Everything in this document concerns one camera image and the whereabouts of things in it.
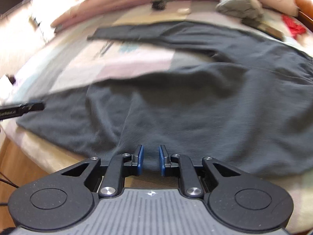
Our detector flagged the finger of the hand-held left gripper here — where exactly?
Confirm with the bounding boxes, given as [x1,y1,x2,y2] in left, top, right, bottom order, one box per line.
[16,101,46,117]

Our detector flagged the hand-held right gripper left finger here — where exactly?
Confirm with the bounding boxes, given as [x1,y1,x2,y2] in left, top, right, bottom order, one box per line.
[60,145,145,197]

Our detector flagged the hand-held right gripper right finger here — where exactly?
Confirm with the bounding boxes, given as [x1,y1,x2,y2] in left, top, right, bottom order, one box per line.
[159,145,242,197]

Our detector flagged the dark grey pants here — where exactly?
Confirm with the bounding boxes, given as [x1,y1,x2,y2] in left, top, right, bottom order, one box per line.
[17,21,313,177]

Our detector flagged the white cloth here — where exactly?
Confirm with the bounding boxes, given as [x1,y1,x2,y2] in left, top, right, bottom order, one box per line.
[0,75,16,96]

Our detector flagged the floral patchwork bed sheet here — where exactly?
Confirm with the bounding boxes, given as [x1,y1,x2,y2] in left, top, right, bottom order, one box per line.
[0,0,313,233]

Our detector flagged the pink folded blanket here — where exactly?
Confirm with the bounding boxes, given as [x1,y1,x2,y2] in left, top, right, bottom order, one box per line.
[51,0,220,27]

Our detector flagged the black hair claw clip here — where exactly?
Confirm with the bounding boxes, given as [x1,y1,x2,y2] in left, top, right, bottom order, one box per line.
[151,0,168,11]

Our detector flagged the grey bundled garment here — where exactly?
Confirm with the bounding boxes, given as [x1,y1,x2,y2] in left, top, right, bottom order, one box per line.
[216,0,265,21]

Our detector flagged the red folding fan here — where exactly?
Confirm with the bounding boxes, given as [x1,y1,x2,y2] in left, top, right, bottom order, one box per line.
[281,14,307,40]

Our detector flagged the wooden headboard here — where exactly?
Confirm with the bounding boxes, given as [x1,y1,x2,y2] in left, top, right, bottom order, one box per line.
[297,0,313,32]

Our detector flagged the black cable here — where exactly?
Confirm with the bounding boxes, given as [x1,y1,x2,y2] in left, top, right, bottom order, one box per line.
[0,171,19,206]

